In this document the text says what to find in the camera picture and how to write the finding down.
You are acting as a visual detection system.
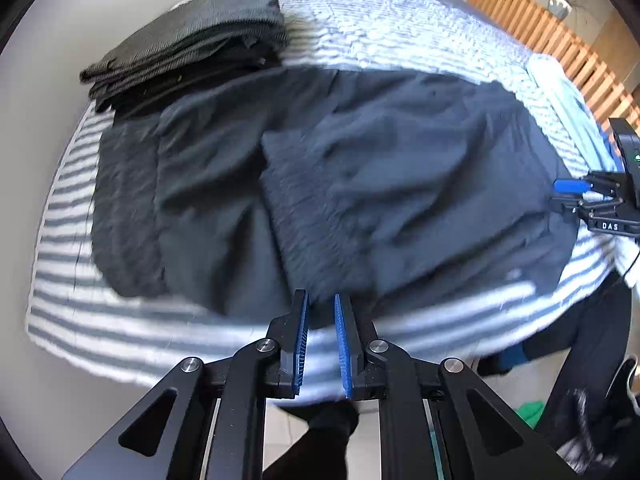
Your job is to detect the potted plant in pale pot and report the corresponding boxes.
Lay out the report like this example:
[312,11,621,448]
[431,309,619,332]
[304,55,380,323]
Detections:
[546,0,593,22]

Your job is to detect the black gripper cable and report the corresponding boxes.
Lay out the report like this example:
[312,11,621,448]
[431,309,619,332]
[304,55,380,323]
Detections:
[620,235,640,286]

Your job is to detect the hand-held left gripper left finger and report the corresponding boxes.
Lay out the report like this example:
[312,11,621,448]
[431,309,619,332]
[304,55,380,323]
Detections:
[62,288,311,480]

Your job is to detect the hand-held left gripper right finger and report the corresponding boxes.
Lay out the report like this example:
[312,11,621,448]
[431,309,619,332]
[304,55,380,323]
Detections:
[333,292,578,480]

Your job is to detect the white fluffy cloth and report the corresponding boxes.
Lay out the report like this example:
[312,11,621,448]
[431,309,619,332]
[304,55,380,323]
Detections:
[552,387,601,461]

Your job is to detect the person's leg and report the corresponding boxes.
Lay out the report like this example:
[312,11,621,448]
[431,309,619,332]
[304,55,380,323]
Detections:
[262,400,361,480]
[520,282,638,431]

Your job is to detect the black folded drawstring pants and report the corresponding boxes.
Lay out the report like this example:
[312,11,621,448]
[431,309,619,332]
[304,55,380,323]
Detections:
[92,50,286,118]

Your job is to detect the wooden slatted partition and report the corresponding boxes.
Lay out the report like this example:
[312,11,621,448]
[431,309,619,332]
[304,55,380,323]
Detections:
[466,0,640,131]

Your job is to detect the wooden door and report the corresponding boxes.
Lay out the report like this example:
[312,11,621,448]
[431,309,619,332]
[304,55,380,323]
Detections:
[582,7,638,91]

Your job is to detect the stack of folded dark clothes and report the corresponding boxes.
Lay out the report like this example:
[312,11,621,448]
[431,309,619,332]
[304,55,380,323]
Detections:
[79,0,290,91]

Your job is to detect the person's right leg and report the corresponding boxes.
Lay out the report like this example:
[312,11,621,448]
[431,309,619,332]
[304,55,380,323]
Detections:
[520,282,638,431]

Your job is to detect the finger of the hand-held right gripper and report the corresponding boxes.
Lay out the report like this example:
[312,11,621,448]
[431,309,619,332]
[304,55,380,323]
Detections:
[550,196,601,215]
[552,178,608,195]

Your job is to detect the light blue garment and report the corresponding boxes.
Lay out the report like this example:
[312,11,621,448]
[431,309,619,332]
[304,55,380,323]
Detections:
[527,54,621,176]

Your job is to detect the blue white striped quilt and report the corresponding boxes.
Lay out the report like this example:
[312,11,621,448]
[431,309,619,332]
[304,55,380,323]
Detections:
[25,0,631,401]

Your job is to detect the person's left leg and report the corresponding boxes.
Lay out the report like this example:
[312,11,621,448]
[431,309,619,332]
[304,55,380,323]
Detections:
[262,400,361,480]

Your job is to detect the navy pants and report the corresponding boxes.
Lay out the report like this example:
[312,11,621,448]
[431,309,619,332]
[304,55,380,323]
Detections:
[90,62,578,321]

